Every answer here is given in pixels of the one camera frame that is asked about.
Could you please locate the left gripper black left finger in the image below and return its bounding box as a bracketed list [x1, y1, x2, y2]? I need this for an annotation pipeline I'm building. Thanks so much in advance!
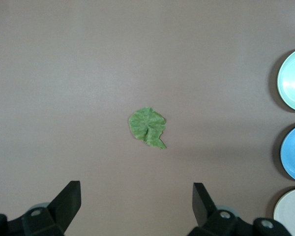
[0, 180, 82, 236]

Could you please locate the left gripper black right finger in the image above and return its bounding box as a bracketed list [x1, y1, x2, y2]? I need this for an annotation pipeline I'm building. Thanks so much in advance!
[192, 182, 292, 236]

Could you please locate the green lettuce leaf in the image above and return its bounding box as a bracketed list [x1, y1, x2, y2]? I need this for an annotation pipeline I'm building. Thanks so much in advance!
[128, 106, 168, 150]

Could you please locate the beige round plate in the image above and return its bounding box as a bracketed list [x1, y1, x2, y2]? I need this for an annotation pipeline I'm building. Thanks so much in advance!
[273, 187, 295, 236]

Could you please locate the light green round plate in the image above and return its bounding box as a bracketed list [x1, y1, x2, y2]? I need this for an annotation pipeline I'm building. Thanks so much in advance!
[277, 47, 295, 113]

